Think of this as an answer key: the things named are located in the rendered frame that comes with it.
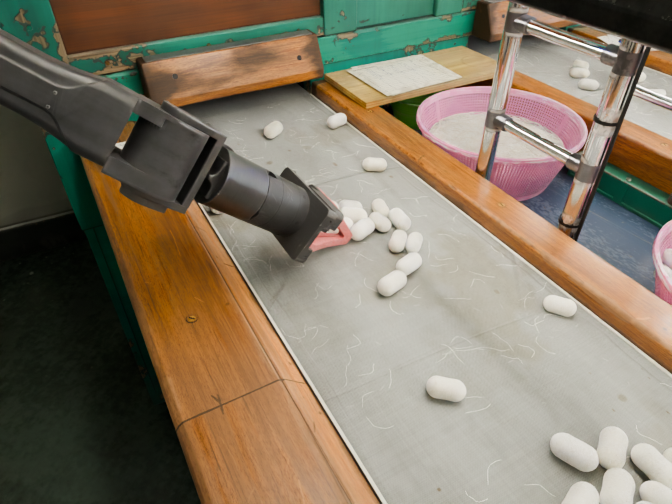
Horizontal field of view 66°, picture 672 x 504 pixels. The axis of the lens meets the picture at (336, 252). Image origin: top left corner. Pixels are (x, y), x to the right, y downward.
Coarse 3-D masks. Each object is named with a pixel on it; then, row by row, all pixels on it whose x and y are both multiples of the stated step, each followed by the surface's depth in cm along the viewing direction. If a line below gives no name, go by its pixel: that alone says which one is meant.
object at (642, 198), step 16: (640, 96) 73; (656, 96) 71; (608, 176) 81; (624, 176) 80; (608, 192) 82; (624, 192) 79; (640, 192) 77; (656, 192) 76; (640, 208) 78; (656, 208) 75; (656, 224) 76
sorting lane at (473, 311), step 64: (256, 128) 87; (320, 128) 87; (384, 192) 72; (256, 256) 61; (320, 256) 61; (384, 256) 61; (448, 256) 61; (512, 256) 61; (320, 320) 53; (384, 320) 53; (448, 320) 53; (512, 320) 53; (576, 320) 53; (320, 384) 47; (384, 384) 47; (512, 384) 47; (576, 384) 47; (640, 384) 47; (384, 448) 42; (448, 448) 42; (512, 448) 42
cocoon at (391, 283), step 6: (396, 270) 56; (390, 276) 55; (396, 276) 55; (402, 276) 55; (378, 282) 55; (384, 282) 55; (390, 282) 55; (396, 282) 55; (402, 282) 55; (378, 288) 55; (384, 288) 55; (390, 288) 54; (396, 288) 55; (384, 294) 55; (390, 294) 55
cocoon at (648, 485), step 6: (642, 486) 38; (648, 486) 38; (654, 486) 38; (660, 486) 38; (642, 492) 38; (648, 492) 38; (654, 492) 38; (660, 492) 38; (666, 492) 37; (642, 498) 38; (648, 498) 38; (654, 498) 38; (660, 498) 37; (666, 498) 37
